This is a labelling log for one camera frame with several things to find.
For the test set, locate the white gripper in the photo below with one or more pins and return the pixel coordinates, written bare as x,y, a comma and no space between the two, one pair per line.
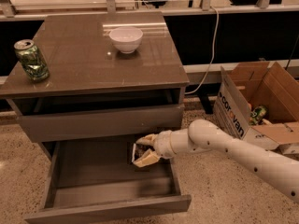
163,145

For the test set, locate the black rxbar chocolate wrapper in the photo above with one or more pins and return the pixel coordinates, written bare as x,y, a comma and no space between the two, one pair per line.
140,152

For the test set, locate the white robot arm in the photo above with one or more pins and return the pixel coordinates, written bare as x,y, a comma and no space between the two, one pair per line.
280,172

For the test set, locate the open grey middle drawer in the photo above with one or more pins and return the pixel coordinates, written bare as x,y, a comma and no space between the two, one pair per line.
94,180

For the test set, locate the grey drawer cabinet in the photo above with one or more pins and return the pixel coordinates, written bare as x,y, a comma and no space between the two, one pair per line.
87,73

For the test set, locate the grey top drawer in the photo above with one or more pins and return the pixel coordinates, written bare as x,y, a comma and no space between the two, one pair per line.
101,123

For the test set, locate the green snack bag in box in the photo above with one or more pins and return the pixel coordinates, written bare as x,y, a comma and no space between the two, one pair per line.
257,114

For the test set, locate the white ceramic bowl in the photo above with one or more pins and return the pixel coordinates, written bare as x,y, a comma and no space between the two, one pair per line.
126,39

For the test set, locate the corovan cardboard box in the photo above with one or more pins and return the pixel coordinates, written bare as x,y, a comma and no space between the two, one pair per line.
260,83

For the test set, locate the green soda can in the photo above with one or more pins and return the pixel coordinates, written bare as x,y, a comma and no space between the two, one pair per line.
31,59

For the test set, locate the metal railing frame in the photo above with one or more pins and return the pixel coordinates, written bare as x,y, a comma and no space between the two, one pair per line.
149,3

